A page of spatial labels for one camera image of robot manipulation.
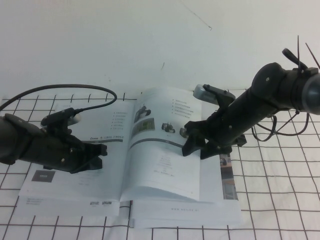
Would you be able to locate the white black-grid tablecloth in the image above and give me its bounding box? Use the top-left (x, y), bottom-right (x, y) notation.
top-left (0, 87), bottom-right (320, 240)

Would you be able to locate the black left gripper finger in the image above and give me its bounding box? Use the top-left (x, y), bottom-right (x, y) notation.
top-left (74, 156), bottom-right (104, 174)
top-left (82, 142), bottom-right (109, 158)

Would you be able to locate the thin black looped cable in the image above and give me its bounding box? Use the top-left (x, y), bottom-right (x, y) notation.
top-left (251, 109), bottom-right (312, 138)

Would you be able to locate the black zip tie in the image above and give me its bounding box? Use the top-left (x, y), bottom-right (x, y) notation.
top-left (296, 34), bottom-right (302, 68)
top-left (305, 42), bottom-right (320, 68)

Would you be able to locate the short thick black cable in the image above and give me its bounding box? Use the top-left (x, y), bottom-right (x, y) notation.
top-left (281, 48), bottom-right (307, 70)

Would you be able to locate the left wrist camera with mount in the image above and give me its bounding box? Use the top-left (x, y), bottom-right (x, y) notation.
top-left (41, 107), bottom-right (82, 129)

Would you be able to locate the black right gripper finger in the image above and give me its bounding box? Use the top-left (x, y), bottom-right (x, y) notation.
top-left (199, 143), bottom-right (232, 161)
top-left (181, 126), bottom-right (209, 157)

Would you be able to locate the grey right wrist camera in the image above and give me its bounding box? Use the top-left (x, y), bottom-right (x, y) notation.
top-left (194, 83), bottom-right (236, 105)

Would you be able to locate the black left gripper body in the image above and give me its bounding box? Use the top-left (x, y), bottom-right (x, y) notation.
top-left (22, 126), bottom-right (88, 175)

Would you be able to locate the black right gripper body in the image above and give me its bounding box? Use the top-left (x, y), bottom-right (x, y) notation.
top-left (186, 103), bottom-right (248, 151)

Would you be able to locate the white product catalog book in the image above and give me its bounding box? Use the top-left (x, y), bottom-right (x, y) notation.
top-left (18, 86), bottom-right (222, 204)

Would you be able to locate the thick black camera cable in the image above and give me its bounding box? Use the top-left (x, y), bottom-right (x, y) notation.
top-left (0, 84), bottom-right (118, 113)

